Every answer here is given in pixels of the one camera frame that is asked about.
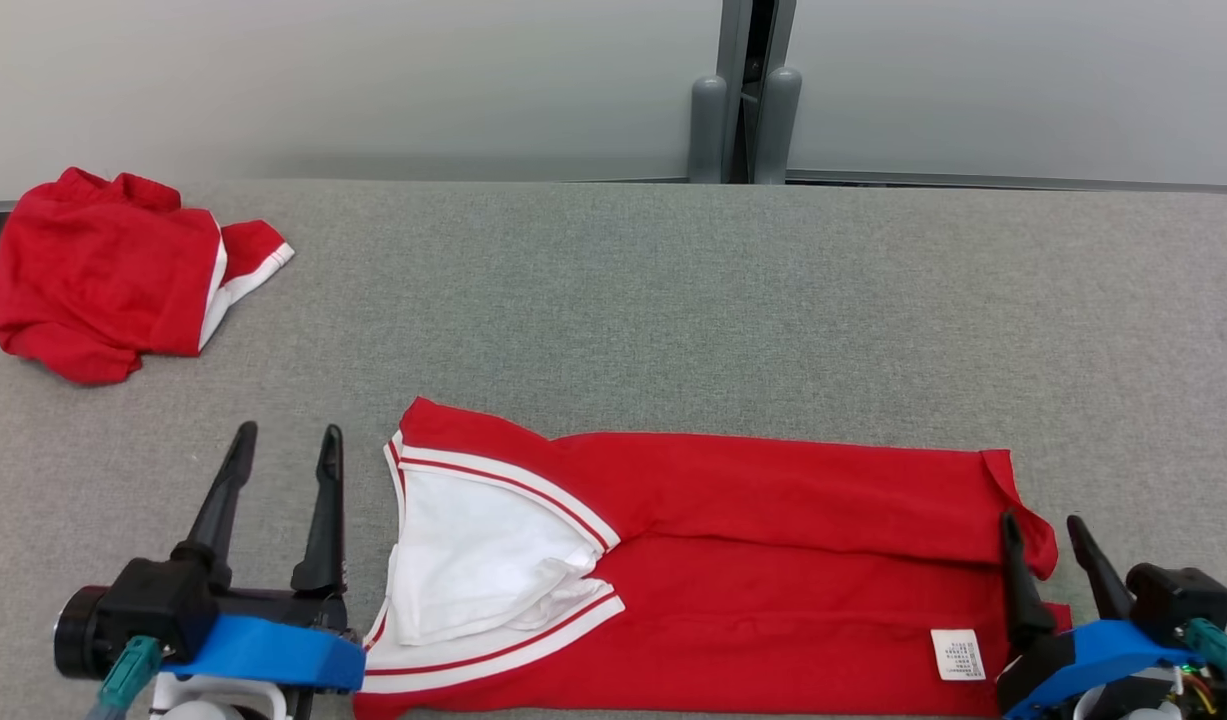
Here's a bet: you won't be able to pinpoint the left gripper body, blue band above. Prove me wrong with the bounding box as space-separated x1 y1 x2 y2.
163 590 367 693

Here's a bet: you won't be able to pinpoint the right gripper body, blue band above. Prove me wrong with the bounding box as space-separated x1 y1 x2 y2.
995 620 1200 720

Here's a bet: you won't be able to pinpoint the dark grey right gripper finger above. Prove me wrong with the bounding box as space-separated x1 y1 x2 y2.
1065 515 1137 622
999 510 1058 650

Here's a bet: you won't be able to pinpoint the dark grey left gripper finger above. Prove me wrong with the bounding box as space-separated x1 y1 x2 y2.
290 425 350 599
170 421 260 592

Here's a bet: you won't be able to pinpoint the red jersey with white trim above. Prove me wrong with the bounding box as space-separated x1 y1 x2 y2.
353 396 1072 720

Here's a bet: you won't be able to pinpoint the red shorts with white trim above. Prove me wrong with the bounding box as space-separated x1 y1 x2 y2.
0 167 296 386

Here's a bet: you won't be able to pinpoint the grey rounded partition foot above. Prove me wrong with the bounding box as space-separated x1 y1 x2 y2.
753 66 803 186
687 75 729 184

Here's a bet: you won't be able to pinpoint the right arm black cable, teal plug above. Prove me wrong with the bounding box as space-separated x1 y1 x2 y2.
1176 617 1227 691

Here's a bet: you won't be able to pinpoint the arm black cable, teal plug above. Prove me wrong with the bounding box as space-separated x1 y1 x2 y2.
85 635 164 720
1176 617 1227 691

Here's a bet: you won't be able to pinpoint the left arm black cable, teal plug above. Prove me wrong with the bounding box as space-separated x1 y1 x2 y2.
85 635 164 720

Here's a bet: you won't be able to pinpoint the grey vertical partition frame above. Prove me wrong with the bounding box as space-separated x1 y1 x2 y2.
718 0 797 184

